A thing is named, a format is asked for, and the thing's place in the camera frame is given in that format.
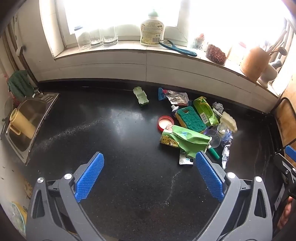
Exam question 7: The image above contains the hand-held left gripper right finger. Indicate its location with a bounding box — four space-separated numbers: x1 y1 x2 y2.
195 151 273 241

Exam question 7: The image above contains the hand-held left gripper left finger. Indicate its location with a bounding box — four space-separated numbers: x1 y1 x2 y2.
26 152 104 241

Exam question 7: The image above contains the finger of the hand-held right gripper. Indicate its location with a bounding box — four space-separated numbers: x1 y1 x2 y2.
285 146 296 163
274 153 296 197

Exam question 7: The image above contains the green and yellow sponge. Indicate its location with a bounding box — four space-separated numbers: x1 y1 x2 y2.
174 106 207 134

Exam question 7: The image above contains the person's right hand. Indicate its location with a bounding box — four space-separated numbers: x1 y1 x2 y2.
277 197 296 230

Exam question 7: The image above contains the green pen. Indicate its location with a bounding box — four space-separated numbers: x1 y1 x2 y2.
208 146 220 160

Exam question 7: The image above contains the silver foil wrapper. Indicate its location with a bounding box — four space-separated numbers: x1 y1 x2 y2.
221 142 232 169

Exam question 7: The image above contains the white blister card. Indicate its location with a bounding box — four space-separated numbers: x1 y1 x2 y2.
179 149 197 166

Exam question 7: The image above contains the clear plastic cup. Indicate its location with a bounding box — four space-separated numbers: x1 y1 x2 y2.
205 122 229 148

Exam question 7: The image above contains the green cartoon plastic bag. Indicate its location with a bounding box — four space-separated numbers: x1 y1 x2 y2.
160 124 212 158

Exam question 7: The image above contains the cream spray trigger head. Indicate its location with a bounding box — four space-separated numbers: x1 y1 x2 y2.
219 112 238 132

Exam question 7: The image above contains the green cardboard carton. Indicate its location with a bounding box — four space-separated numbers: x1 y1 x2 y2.
193 97 220 127

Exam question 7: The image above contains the crumpled grey foil ball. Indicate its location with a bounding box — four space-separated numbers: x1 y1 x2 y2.
212 102 225 113

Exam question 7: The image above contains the red jar lid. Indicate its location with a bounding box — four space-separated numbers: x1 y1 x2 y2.
158 115 174 132

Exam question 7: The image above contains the yellow green plate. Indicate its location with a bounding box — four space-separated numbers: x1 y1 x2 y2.
10 201 27 235

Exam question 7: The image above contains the yellow plastic pitcher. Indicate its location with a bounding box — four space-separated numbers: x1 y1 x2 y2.
9 108 37 139

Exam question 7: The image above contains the blue foil snack wrapper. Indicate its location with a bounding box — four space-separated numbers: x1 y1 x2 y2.
158 87 189 105

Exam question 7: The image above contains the stainless steel sink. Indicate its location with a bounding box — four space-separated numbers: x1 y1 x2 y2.
0 92 60 165

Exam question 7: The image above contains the green plastic toy truck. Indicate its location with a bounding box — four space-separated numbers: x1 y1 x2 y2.
133 86 149 107

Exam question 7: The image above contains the wooden utensil holder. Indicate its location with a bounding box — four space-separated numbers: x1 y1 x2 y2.
239 46 271 82

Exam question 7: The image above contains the metal ladle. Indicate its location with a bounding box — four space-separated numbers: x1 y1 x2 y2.
275 47 288 61

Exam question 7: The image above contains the wooden spatula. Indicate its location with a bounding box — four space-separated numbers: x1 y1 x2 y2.
269 29 287 55

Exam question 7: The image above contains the green cloth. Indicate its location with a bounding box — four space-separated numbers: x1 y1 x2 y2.
8 70 35 101

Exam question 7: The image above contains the jar of dried red chili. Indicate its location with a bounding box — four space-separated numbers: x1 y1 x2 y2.
205 43 228 66

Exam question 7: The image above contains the clear drinking glass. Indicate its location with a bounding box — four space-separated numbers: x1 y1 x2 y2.
77 31 90 50
89 29 104 49
102 27 119 47

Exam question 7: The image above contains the clear spice jar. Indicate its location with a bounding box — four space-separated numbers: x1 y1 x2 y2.
190 34 206 50

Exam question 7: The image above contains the white detergent bottle green cap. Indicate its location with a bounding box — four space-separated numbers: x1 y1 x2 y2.
140 9 166 46

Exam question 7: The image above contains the blue handled peeler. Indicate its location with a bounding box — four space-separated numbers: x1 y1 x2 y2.
159 39 197 57

